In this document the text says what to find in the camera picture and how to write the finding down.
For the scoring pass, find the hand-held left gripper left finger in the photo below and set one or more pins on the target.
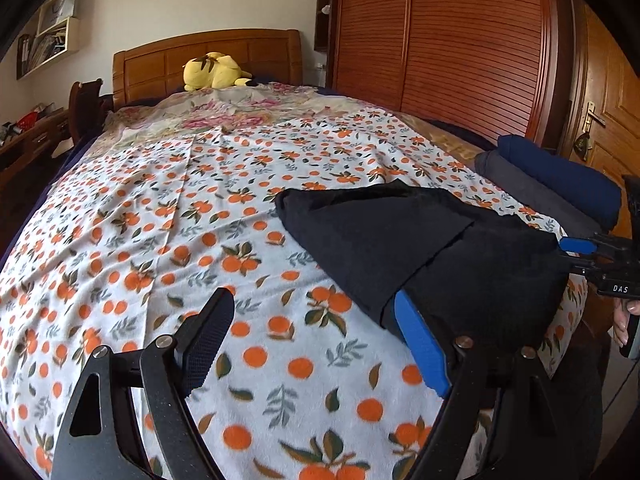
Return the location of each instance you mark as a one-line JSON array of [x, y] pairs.
[[207, 335]]

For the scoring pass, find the yellow plush toy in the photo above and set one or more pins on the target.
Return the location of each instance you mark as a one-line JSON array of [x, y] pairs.
[[215, 72]]

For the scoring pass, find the folded navy cloth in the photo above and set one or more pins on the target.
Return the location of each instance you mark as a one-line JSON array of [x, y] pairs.
[[565, 180]]

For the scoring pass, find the floral bedsheet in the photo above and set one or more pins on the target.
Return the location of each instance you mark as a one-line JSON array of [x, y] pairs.
[[225, 110]]

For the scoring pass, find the black coat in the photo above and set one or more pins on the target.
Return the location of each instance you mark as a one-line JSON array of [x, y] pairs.
[[400, 240]]

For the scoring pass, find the white paper bag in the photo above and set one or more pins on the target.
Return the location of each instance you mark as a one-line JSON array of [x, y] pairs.
[[59, 10]]

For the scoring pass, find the wooden slatted wardrobe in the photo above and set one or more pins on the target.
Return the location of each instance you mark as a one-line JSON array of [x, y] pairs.
[[450, 50]]

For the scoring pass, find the wooden door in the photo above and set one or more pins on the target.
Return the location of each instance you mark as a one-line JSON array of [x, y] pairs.
[[615, 85]]

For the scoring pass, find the wooden desk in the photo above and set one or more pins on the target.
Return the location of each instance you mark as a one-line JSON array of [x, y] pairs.
[[30, 145]]

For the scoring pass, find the stack of papers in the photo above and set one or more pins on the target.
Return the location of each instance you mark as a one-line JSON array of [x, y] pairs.
[[47, 47]]

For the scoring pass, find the wooden chair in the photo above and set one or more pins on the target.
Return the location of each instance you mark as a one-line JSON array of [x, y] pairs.
[[85, 105]]

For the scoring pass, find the orange print blanket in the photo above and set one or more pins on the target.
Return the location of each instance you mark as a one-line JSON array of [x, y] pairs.
[[250, 200]]

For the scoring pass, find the dark door hanging ornament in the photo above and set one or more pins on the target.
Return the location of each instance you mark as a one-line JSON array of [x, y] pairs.
[[584, 147]]

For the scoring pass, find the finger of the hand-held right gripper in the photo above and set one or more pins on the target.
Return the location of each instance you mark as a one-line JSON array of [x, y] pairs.
[[577, 245], [587, 267]]

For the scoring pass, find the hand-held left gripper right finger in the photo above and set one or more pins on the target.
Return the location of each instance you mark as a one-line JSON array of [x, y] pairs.
[[420, 345]]

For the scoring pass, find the white wall shelf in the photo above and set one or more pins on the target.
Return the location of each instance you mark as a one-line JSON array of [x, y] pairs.
[[72, 35]]

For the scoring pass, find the black binders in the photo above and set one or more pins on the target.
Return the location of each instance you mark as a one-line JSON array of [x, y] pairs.
[[23, 57]]

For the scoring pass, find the red basket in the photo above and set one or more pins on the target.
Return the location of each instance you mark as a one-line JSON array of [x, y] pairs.
[[28, 120]]

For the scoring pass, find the folded grey cloth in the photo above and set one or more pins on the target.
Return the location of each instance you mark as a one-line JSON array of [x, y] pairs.
[[515, 180]]

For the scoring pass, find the wooden corner shelf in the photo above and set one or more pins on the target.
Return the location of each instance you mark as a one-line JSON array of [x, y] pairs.
[[324, 5]]

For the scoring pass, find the person's right hand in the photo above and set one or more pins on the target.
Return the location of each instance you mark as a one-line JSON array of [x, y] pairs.
[[621, 325]]

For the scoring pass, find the wooden headboard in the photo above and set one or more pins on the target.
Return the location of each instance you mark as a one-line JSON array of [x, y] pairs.
[[150, 67]]

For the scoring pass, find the brown patterned cloth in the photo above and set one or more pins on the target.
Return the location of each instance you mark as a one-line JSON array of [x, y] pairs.
[[450, 142]]

